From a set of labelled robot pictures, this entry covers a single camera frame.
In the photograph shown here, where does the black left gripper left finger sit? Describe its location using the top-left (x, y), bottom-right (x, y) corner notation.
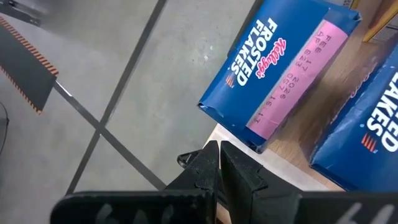
top-left (49, 139), bottom-right (220, 224)

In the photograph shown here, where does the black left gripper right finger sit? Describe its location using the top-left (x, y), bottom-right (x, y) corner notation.
top-left (220, 140), bottom-right (398, 224)

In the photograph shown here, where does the blue Frosted Flakes cereal box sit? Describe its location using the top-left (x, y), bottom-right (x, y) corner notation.
top-left (197, 0), bottom-right (363, 154)
top-left (310, 43), bottom-right (398, 193)

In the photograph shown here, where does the black mat orange edge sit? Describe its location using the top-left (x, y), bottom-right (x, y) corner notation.
top-left (0, 15), bottom-right (60, 115)

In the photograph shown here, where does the wooden shelf black metal frame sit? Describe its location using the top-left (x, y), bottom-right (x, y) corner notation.
top-left (176, 29), bottom-right (398, 224)

